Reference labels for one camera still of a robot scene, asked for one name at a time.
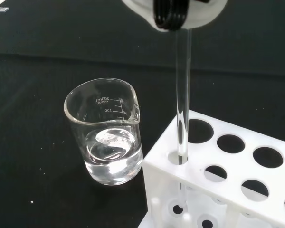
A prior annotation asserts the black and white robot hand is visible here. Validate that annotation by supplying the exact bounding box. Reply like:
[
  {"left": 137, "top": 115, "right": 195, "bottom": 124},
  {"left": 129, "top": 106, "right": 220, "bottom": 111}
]
[{"left": 122, "top": 0, "right": 228, "bottom": 32}]

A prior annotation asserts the white test tube rack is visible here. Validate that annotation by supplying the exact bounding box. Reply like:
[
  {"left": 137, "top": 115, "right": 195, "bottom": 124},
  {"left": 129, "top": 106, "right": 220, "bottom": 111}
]
[{"left": 137, "top": 109, "right": 285, "bottom": 228}]

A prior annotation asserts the black bench cloth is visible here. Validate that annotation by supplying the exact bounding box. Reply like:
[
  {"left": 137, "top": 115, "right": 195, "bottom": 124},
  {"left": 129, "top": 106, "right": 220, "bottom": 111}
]
[{"left": 0, "top": 0, "right": 285, "bottom": 228}]

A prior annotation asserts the glass beaker with water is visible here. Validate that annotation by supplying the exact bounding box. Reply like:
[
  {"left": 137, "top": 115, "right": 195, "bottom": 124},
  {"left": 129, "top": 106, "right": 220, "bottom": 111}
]
[{"left": 63, "top": 77, "right": 143, "bottom": 186}]

